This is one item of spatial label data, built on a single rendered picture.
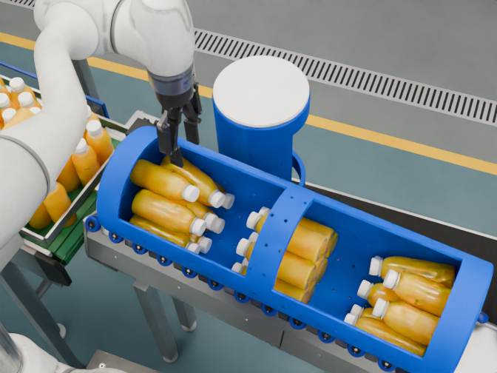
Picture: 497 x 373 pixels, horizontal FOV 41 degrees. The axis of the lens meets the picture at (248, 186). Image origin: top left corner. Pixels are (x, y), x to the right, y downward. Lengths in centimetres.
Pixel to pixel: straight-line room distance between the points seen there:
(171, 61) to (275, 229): 45
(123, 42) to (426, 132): 223
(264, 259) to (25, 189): 75
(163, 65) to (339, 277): 74
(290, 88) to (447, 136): 144
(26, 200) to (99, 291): 204
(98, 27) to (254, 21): 256
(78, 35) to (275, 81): 89
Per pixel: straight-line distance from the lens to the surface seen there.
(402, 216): 275
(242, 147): 192
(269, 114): 186
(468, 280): 140
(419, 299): 146
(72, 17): 118
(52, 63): 104
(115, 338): 270
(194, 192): 158
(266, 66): 199
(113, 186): 156
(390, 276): 146
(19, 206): 77
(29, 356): 125
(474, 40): 372
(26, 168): 79
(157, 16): 113
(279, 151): 193
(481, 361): 168
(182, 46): 117
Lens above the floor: 244
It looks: 55 degrees down
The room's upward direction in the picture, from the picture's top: 4 degrees counter-clockwise
